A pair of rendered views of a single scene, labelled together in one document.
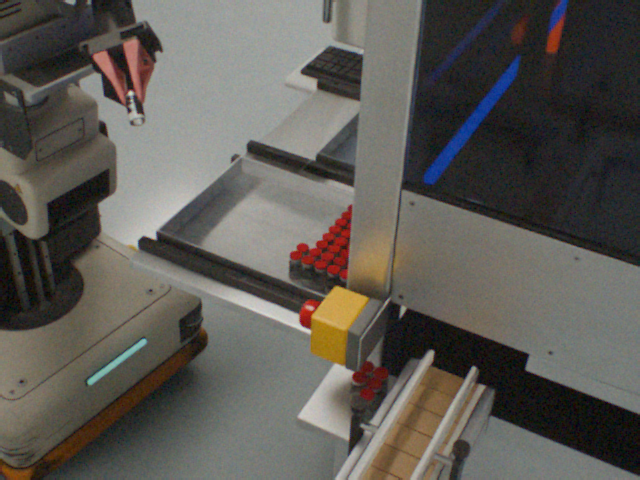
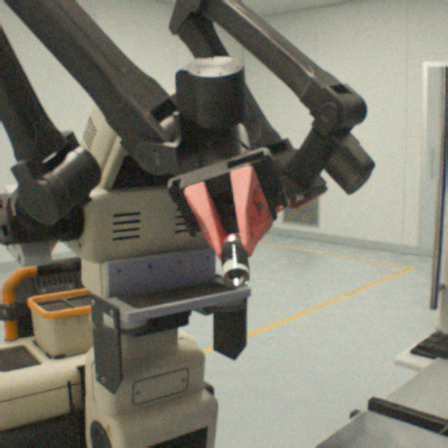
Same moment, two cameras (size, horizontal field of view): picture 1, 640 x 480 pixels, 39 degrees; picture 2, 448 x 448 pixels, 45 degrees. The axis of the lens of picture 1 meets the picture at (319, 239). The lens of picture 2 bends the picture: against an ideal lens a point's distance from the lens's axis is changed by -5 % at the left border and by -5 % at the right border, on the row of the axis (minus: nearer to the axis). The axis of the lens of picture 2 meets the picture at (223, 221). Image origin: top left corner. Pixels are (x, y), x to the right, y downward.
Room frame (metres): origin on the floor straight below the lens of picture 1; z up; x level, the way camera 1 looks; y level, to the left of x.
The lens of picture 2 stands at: (0.63, 0.14, 1.30)
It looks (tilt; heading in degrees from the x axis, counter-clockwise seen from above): 9 degrees down; 17
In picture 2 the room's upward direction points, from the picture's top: straight up
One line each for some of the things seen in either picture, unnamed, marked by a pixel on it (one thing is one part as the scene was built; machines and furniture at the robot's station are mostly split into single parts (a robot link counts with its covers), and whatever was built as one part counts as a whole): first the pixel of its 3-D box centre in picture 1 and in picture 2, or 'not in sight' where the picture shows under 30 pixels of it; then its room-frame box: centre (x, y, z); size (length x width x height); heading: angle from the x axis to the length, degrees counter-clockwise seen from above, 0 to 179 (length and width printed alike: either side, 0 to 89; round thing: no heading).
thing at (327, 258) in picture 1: (343, 247); not in sight; (1.14, -0.04, 0.90); 0.18 x 0.02 x 0.05; 153
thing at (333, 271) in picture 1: (355, 252); not in sight; (1.13, -0.06, 0.90); 0.18 x 0.02 x 0.05; 153
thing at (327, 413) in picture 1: (361, 408); not in sight; (0.83, -0.07, 0.87); 0.14 x 0.13 x 0.02; 63
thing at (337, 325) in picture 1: (344, 327); not in sight; (0.86, -0.04, 1.00); 0.08 x 0.07 x 0.07; 63
